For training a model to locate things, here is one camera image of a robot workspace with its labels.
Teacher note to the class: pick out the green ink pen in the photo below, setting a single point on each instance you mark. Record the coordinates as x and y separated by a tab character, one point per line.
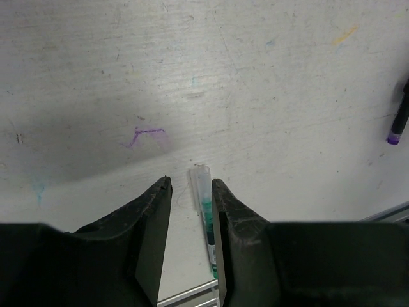
202	188

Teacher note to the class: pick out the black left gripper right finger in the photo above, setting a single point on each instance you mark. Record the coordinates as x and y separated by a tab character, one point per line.
287	256

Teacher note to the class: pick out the purple ink pen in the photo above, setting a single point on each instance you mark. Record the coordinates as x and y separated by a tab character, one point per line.
400	120

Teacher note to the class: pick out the aluminium frame rail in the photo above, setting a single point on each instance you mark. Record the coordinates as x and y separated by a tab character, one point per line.
287	256

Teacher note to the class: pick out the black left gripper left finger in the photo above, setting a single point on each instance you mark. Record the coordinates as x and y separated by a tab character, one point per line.
114	261

